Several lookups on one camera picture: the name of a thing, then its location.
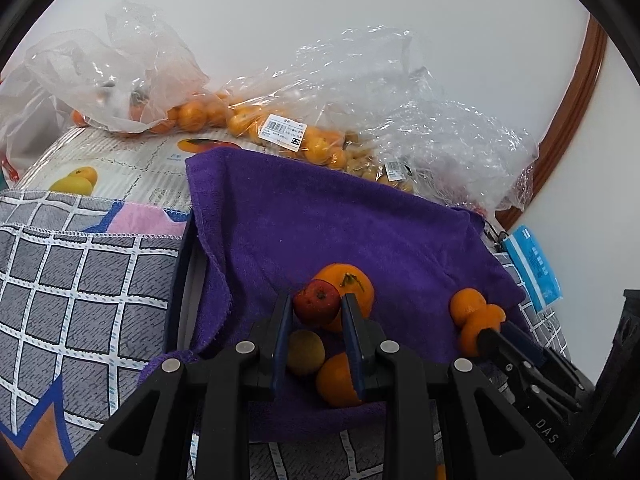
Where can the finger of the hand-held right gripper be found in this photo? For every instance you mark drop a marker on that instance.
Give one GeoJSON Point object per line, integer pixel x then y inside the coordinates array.
{"type": "Point", "coordinates": [520, 370]}
{"type": "Point", "coordinates": [535, 352]}

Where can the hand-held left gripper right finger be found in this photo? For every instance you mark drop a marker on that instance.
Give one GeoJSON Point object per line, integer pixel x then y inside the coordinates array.
{"type": "Point", "coordinates": [352, 350]}

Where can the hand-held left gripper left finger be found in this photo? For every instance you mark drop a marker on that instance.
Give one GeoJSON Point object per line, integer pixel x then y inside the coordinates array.
{"type": "Point", "coordinates": [281, 345]}

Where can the yellow lemon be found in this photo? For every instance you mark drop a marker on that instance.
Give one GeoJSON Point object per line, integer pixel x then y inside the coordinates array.
{"type": "Point", "coordinates": [305, 352]}

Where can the small round orange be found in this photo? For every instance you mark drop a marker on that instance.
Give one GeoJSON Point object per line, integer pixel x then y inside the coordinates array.
{"type": "Point", "coordinates": [335, 380]}

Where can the red apple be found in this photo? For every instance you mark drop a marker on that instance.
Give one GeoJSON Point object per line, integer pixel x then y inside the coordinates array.
{"type": "Point", "coordinates": [316, 302]}

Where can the bag of small yellow fruits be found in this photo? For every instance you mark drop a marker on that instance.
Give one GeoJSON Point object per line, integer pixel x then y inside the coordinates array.
{"type": "Point", "coordinates": [370, 170]}

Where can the orange with stem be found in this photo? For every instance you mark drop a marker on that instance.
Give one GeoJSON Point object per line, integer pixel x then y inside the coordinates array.
{"type": "Point", "coordinates": [357, 285]}

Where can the blue tissue pack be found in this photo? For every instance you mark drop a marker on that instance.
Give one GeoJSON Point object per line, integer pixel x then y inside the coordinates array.
{"type": "Point", "coordinates": [532, 270]}

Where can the purple towel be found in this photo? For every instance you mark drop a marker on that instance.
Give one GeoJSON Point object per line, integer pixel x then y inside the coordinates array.
{"type": "Point", "coordinates": [325, 220]}

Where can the pile of bagged kumquats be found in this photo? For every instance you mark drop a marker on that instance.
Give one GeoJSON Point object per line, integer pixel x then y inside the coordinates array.
{"type": "Point", "coordinates": [317, 147]}

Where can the labelled clear kumquat bag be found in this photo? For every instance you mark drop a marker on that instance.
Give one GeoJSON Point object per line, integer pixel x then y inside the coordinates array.
{"type": "Point", "coordinates": [280, 130]}

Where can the printed fruit carton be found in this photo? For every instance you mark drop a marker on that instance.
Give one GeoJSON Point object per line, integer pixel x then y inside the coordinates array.
{"type": "Point", "coordinates": [140, 160]}

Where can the pile of bagged oranges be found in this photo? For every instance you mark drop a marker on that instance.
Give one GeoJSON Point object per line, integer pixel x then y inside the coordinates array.
{"type": "Point", "coordinates": [192, 115]}

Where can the large crumpled clear plastic bag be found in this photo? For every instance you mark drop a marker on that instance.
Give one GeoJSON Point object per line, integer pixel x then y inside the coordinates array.
{"type": "Point", "coordinates": [360, 70]}

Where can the clear plastic bag with oranges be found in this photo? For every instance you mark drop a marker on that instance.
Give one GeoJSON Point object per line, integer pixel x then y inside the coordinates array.
{"type": "Point", "coordinates": [115, 60]}

